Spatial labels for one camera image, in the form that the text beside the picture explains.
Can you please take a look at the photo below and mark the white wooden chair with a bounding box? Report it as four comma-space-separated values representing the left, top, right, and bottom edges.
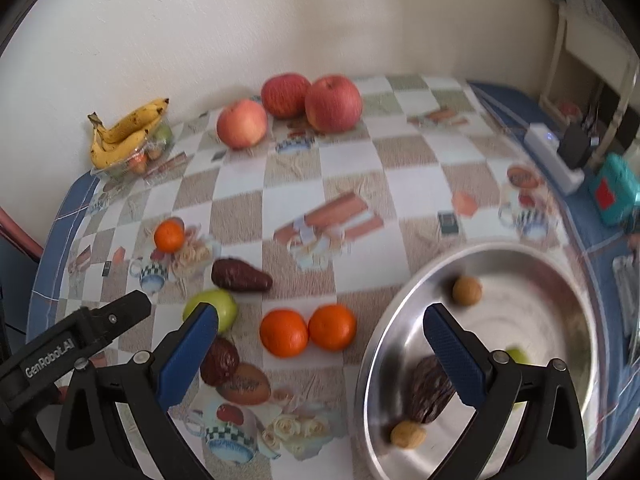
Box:
538, 3, 639, 169

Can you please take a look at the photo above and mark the oval green jujube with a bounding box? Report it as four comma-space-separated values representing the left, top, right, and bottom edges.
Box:
504, 346, 533, 406

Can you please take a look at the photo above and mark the yellow banana bunch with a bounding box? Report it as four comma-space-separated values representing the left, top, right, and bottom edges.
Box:
88, 98, 169, 170

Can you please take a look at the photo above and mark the white power strip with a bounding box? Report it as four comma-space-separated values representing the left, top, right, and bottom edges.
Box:
524, 124, 585, 196

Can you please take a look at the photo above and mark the patterned checkered tablecloth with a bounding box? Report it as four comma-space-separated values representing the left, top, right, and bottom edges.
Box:
27, 75, 639, 479

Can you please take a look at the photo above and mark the pale red apple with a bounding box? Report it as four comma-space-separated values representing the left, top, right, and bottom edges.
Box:
216, 99, 268, 150

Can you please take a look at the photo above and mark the red chair back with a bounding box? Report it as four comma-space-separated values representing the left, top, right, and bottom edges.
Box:
0, 208, 43, 261

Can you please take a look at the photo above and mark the large wrinkled dark date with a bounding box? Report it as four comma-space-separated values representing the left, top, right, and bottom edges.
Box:
407, 354, 456, 425

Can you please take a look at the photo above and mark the stainless steel plate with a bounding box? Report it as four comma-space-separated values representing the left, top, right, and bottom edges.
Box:
355, 240, 598, 479

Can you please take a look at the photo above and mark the teal plastic box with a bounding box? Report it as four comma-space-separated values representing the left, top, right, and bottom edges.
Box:
588, 154, 639, 226

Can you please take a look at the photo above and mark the round green jujube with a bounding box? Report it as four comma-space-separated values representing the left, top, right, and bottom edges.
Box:
182, 288, 239, 333

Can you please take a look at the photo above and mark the black charger adapter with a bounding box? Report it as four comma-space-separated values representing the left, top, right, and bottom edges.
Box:
558, 122, 590, 170

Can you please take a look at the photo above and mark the lone orange tangerine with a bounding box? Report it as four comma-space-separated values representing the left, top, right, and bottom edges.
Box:
153, 218, 186, 254

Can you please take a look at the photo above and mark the dark red apple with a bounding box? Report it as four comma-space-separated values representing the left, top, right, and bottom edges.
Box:
260, 73, 311, 119

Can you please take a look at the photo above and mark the clear plastic fruit tray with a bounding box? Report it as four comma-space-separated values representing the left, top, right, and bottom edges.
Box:
90, 118, 174, 181

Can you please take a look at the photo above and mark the dark red date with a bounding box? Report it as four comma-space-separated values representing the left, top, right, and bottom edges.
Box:
200, 337, 240, 387

